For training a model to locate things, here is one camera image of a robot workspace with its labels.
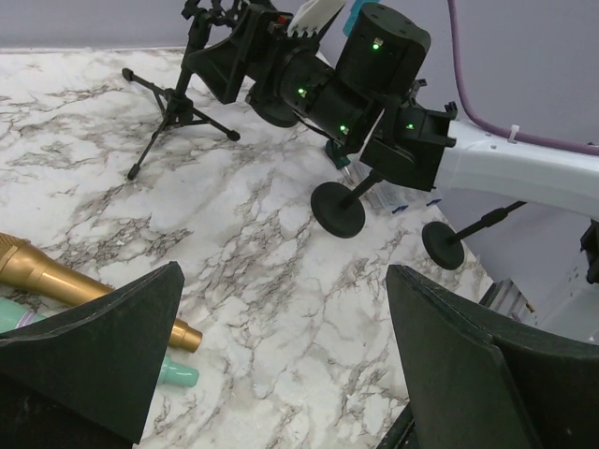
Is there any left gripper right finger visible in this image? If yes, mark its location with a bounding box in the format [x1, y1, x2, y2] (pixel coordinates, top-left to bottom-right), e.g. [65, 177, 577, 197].
[386, 265, 598, 448]

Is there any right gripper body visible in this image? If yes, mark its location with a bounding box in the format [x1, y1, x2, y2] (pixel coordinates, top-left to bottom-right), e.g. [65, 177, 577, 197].
[246, 22, 388, 150]

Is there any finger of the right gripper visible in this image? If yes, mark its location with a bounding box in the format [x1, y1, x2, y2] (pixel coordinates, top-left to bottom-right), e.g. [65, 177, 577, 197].
[183, 4, 262, 104]

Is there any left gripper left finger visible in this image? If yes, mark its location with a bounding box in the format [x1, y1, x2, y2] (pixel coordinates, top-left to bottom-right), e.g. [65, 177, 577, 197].
[1, 262, 184, 448]

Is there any black round-base clip stand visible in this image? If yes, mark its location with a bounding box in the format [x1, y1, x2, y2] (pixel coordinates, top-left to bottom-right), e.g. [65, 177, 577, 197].
[245, 80, 299, 128]

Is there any black tripod mic stand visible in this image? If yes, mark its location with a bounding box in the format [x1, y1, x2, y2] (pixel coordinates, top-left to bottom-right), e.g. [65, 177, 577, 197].
[120, 0, 244, 181]

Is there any mint green microphone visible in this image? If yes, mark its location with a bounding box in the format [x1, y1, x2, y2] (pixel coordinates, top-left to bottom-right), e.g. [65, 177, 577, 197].
[0, 297, 199, 387]

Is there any black round-base shock-mount stand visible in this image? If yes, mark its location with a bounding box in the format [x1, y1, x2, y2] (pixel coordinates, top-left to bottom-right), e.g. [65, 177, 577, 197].
[311, 170, 383, 239]

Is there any gold microphone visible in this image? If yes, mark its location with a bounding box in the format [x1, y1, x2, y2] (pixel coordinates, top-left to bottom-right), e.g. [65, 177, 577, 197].
[0, 231, 203, 355]

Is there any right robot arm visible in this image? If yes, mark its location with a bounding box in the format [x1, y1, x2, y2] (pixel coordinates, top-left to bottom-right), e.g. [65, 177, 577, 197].
[183, 1, 598, 218]

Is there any black right side mic stand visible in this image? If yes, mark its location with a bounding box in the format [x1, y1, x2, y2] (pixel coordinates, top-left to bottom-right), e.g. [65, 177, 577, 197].
[421, 201, 526, 270]

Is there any clear plastic screw box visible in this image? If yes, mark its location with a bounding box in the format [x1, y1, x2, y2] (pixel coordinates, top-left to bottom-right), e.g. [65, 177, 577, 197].
[341, 160, 446, 214]

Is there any green handle screwdriver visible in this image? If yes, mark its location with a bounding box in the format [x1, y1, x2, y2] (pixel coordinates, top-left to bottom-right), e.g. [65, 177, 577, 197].
[325, 139, 351, 170]

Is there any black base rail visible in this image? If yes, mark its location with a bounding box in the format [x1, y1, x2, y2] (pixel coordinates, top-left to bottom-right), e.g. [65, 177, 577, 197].
[376, 403, 420, 449]

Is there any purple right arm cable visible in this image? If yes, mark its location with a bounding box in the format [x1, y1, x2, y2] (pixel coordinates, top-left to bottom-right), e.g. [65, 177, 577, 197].
[444, 0, 599, 155]

